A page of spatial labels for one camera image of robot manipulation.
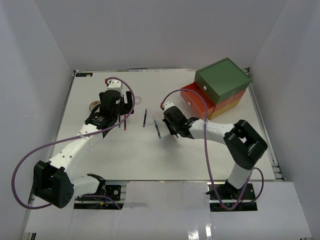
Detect large clear tape roll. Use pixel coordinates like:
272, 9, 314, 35
89, 100, 101, 112

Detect blue pen refill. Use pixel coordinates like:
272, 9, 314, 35
153, 119, 162, 139

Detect purple pen refill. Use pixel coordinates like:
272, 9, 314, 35
142, 109, 148, 128

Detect green drawer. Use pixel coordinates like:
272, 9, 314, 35
194, 71, 220, 104

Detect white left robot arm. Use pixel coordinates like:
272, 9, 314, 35
32, 90, 134, 209

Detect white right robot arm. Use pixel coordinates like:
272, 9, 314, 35
162, 103, 268, 200

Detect small clear tape roll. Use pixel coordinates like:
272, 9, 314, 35
135, 96, 142, 105

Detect green drawer cabinet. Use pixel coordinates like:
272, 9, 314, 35
197, 57, 251, 104

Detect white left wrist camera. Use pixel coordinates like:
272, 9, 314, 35
105, 78, 123, 93

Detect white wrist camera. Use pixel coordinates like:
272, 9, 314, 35
160, 101, 175, 111
105, 78, 123, 93

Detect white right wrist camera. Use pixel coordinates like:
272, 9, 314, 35
160, 101, 175, 111

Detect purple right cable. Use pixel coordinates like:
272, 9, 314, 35
159, 88, 265, 211

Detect purple cable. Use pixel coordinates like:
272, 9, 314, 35
11, 76, 137, 210
159, 88, 265, 211

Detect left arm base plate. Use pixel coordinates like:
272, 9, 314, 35
73, 184, 126, 210

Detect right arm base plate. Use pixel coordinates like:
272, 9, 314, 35
206, 182, 258, 213

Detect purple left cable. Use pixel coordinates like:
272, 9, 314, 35
11, 76, 137, 210

